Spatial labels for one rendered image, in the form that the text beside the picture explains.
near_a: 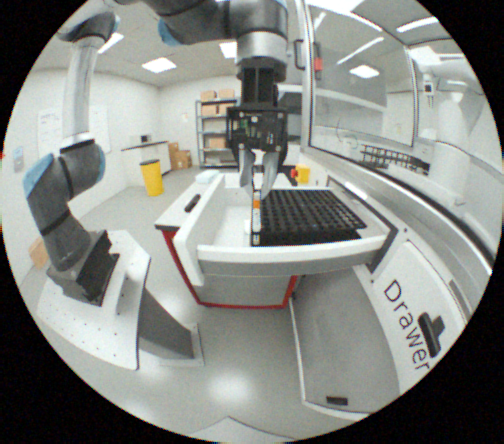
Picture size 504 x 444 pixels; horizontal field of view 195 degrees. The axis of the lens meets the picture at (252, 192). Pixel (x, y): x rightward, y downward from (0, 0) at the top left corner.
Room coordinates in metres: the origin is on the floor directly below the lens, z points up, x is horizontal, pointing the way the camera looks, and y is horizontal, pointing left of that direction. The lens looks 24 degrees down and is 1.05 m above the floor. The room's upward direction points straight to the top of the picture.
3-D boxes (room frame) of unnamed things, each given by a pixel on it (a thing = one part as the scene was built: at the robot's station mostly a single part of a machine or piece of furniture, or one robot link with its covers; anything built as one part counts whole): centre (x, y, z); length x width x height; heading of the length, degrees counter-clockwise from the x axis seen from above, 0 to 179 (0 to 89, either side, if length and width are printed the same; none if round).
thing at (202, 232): (0.27, 0.09, 0.87); 0.29 x 0.02 x 0.11; 179
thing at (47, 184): (0.09, 0.45, 1.02); 0.13 x 0.12 x 0.14; 0
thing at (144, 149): (3.29, 2.73, 0.61); 1.15 x 0.72 x 1.22; 178
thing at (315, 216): (0.27, -0.11, 0.87); 0.22 x 0.18 x 0.06; 89
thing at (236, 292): (0.68, 0.07, 0.38); 0.62 x 0.58 x 0.76; 179
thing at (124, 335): (0.08, 0.47, 0.70); 0.45 x 0.44 x 0.12; 108
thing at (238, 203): (0.27, -0.12, 0.86); 0.40 x 0.26 x 0.06; 89
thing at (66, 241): (0.09, 0.45, 0.90); 0.15 x 0.15 x 0.10
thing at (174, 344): (0.09, 0.45, 0.38); 0.30 x 0.30 x 0.76; 18
